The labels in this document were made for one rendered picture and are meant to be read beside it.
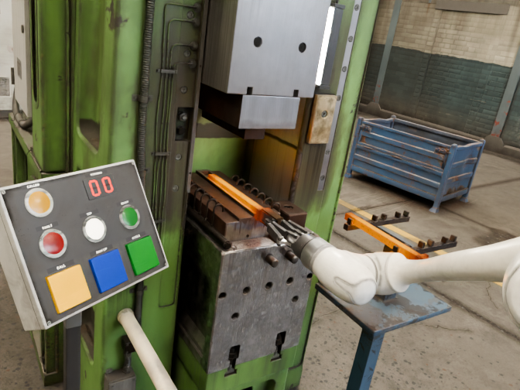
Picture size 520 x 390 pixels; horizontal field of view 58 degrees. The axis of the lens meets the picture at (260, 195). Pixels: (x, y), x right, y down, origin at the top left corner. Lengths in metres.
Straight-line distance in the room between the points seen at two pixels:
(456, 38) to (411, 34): 0.99
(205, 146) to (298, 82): 0.59
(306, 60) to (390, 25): 9.26
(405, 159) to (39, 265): 4.52
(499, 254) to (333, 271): 0.39
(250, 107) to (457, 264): 0.68
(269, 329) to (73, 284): 0.83
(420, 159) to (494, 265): 4.19
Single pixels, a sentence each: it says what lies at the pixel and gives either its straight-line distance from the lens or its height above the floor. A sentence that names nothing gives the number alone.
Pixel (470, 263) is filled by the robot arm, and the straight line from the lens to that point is 0.98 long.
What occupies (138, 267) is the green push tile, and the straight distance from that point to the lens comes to 1.11.
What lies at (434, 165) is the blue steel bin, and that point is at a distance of 5.05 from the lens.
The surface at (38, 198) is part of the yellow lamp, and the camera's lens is 1.01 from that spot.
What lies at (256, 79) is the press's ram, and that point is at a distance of 1.30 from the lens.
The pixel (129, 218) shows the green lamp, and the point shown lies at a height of 1.09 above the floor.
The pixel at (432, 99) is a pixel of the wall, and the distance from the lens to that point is 9.90.
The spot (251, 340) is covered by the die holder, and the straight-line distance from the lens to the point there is 1.64.
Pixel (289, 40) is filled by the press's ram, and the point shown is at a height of 1.52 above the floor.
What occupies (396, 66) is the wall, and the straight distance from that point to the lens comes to 10.41.
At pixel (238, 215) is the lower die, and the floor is 0.99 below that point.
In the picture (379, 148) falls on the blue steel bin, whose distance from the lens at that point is 5.32.
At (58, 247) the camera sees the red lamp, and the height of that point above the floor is 1.08.
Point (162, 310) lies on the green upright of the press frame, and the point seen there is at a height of 0.60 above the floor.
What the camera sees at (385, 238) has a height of 0.98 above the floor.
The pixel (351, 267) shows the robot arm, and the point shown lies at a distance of 1.15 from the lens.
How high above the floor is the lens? 1.56
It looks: 20 degrees down
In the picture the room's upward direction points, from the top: 9 degrees clockwise
